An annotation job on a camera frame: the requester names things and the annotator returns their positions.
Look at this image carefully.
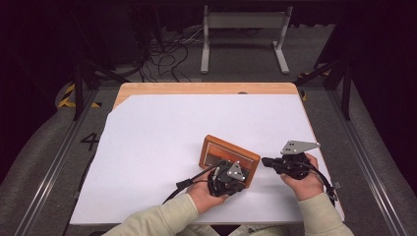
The person's left leg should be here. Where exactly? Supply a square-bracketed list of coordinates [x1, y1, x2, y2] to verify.
[178, 223, 214, 236]

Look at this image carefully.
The person's leg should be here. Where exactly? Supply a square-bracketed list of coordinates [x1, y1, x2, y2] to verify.
[228, 224, 291, 236]
[178, 223, 214, 236]

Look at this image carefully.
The white metal stand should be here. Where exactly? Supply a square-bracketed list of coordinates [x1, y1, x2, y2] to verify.
[200, 4, 294, 75]

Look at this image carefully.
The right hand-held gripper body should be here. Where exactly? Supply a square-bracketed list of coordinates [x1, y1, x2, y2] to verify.
[277, 140, 322, 181]

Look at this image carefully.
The orange wooden board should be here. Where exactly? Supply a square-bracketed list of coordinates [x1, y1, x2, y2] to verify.
[198, 134, 262, 190]

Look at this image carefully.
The person's right hand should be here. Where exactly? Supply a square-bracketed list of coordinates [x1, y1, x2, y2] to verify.
[279, 152, 326, 202]

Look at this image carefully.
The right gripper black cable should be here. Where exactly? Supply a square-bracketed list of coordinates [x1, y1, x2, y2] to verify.
[304, 161, 344, 202]

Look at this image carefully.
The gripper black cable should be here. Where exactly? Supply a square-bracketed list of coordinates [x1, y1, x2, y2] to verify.
[162, 159, 228, 206]
[304, 161, 344, 202]

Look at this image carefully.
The person's left hand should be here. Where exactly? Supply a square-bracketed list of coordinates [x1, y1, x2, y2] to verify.
[186, 178, 229, 215]

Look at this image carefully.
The yellow black hazard tape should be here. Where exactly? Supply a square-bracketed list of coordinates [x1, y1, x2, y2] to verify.
[57, 83, 102, 109]

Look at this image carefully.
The black metal stand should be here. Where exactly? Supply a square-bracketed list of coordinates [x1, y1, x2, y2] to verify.
[69, 48, 130, 122]
[294, 55, 354, 121]

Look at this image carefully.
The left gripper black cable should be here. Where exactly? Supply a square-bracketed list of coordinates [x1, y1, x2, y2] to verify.
[162, 159, 228, 206]

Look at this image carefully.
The bundle of floor cables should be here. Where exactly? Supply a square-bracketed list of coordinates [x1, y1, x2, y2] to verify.
[137, 28, 205, 83]

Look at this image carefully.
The white table sheet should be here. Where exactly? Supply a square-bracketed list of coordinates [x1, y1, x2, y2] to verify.
[69, 93, 346, 227]

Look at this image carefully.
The aluminium floor rail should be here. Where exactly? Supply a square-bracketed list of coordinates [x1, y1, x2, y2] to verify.
[327, 88, 408, 236]
[14, 88, 100, 236]

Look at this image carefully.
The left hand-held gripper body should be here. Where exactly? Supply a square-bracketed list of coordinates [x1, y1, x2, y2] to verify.
[208, 159, 248, 198]

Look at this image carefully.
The person's right leg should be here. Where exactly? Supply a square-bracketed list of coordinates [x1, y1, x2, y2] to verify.
[228, 224, 291, 236]

